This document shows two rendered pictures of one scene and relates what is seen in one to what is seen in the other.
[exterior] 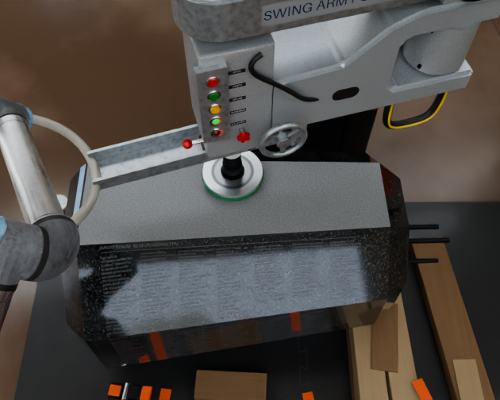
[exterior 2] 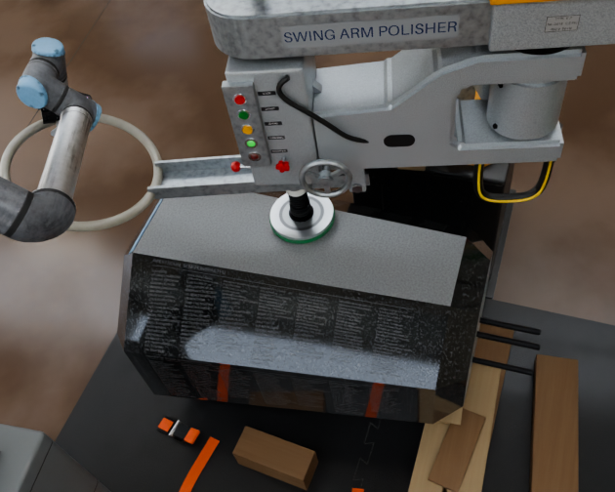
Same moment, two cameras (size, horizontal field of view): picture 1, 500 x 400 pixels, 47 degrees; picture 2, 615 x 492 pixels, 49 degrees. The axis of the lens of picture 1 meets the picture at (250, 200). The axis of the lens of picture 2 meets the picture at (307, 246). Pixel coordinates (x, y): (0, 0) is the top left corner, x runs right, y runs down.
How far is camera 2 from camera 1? 65 cm
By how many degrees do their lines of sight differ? 17
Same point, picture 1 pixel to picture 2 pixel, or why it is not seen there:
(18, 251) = not seen: outside the picture
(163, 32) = not seen: hidden behind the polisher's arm
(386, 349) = (452, 463)
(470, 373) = not seen: outside the picture
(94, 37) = not seen: hidden behind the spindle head
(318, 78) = (362, 117)
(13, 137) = (65, 124)
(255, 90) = (290, 117)
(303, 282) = (344, 347)
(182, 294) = (220, 327)
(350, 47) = (400, 89)
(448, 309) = (554, 444)
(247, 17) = (266, 36)
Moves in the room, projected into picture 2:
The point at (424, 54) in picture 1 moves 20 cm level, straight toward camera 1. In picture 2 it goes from (498, 112) to (453, 157)
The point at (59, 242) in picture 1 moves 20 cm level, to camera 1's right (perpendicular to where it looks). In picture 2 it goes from (40, 208) to (114, 225)
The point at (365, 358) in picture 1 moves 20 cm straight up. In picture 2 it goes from (426, 466) to (427, 445)
